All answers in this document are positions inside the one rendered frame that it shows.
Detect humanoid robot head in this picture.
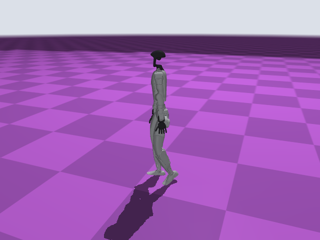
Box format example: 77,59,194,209
150,50,166,71

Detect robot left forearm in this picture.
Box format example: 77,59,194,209
156,94,164,121

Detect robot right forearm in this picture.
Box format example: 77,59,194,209
152,101,157,113

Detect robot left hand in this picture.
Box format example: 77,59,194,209
155,116,167,134

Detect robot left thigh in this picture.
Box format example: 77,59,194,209
153,115,170,158

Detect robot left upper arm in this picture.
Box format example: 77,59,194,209
154,71,164,101

